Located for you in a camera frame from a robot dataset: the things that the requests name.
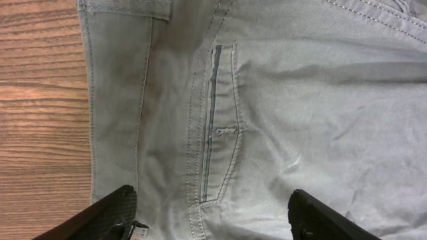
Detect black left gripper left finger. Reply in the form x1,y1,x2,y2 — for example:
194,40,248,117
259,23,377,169
35,185,137,240

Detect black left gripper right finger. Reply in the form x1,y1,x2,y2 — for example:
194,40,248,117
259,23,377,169
288,189,380,240

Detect grey shorts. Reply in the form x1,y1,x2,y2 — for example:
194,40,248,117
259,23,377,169
76,0,426,239

